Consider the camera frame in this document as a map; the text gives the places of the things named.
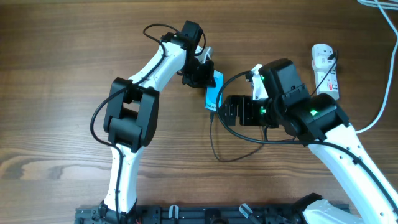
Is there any white power strip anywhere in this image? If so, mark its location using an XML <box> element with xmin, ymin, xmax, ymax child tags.
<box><xmin>312</xmin><ymin>44</ymin><xmax>340</xmax><ymax>100</ymax></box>

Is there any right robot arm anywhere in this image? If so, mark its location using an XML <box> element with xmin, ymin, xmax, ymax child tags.
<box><xmin>216</xmin><ymin>58</ymin><xmax>397</xmax><ymax>223</ymax></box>

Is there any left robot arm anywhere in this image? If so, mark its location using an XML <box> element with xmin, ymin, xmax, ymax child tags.
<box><xmin>90</xmin><ymin>21</ymin><xmax>216</xmax><ymax>223</ymax></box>

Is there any turquoise Galaxy smartphone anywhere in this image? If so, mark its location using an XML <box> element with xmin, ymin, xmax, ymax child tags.
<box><xmin>205</xmin><ymin>70</ymin><xmax>223</xmax><ymax>112</ymax></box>

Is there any black USB charging cable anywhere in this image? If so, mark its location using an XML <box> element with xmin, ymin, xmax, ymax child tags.
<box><xmin>209</xmin><ymin>49</ymin><xmax>340</xmax><ymax>163</ymax></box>

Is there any white power strip cord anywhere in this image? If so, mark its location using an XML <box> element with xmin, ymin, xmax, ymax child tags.
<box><xmin>354</xmin><ymin>0</ymin><xmax>398</xmax><ymax>135</ymax></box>

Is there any white cables top corner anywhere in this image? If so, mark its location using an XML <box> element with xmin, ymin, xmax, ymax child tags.
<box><xmin>356</xmin><ymin>0</ymin><xmax>398</xmax><ymax>12</ymax></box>

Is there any white USB charger plug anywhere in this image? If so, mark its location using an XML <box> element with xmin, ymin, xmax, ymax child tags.
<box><xmin>312</xmin><ymin>54</ymin><xmax>336</xmax><ymax>72</ymax></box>

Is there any right black camera cable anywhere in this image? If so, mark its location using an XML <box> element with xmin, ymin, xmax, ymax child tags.
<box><xmin>215</xmin><ymin>70</ymin><xmax>398</xmax><ymax>206</ymax></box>

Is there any black camera cable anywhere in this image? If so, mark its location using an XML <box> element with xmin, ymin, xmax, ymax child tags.
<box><xmin>90</xmin><ymin>23</ymin><xmax>206</xmax><ymax>218</ymax></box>
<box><xmin>215</xmin><ymin>70</ymin><xmax>398</xmax><ymax>206</ymax></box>

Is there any left black camera cable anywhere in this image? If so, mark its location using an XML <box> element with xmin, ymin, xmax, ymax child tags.
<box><xmin>90</xmin><ymin>23</ymin><xmax>206</xmax><ymax>218</ymax></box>

